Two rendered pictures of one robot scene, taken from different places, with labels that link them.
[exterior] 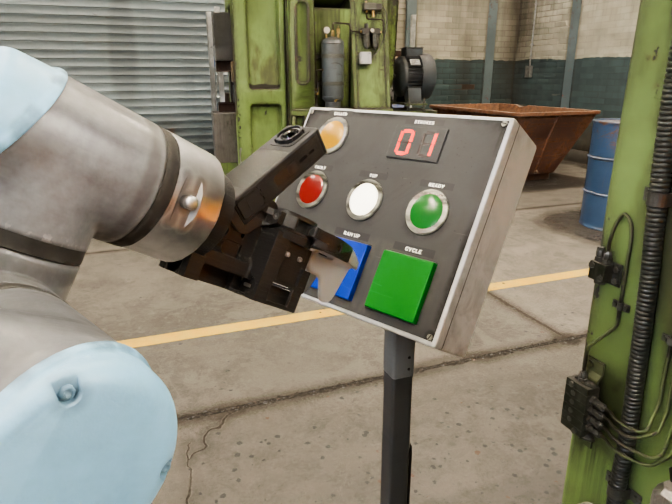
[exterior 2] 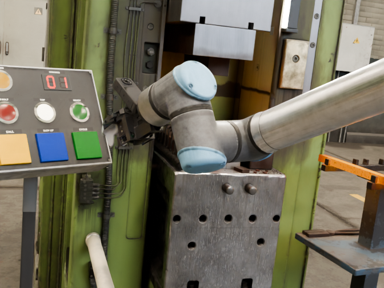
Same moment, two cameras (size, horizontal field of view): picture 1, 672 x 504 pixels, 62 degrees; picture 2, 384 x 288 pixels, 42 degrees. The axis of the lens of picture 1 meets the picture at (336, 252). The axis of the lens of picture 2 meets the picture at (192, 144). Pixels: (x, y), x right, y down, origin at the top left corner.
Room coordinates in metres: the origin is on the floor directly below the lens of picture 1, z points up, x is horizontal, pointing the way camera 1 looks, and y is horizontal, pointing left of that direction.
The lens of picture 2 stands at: (0.26, 1.22, 1.28)
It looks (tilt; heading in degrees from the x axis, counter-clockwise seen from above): 10 degrees down; 274
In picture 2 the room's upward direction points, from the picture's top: 6 degrees clockwise
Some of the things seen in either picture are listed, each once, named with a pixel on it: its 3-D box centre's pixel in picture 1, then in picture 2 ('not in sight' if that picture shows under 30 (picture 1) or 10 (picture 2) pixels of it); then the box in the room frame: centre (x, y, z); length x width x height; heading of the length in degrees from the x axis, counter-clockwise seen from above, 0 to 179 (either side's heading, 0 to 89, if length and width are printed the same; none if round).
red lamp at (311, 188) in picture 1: (311, 189); (6, 112); (0.79, 0.04, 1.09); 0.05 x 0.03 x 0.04; 21
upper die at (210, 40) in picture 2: not in sight; (204, 41); (0.37, -0.57, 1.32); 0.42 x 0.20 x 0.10; 111
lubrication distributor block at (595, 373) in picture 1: (586, 408); (88, 190); (0.68, -0.35, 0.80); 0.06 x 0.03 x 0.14; 21
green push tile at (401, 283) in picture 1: (401, 286); (86, 146); (0.62, -0.08, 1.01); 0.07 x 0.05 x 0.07; 46
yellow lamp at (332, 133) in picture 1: (332, 135); (0, 80); (0.82, 0.01, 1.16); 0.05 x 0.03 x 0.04; 21
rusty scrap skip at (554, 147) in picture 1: (504, 141); not in sight; (7.26, -2.17, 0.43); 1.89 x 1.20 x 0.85; 21
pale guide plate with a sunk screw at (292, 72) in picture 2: not in sight; (294, 64); (0.04, -0.61, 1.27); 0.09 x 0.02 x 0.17; 21
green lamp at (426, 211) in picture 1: (426, 211); (79, 112); (0.65, -0.11, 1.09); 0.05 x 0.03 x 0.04; 21
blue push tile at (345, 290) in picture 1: (340, 267); (51, 147); (0.69, -0.01, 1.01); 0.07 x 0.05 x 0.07; 46
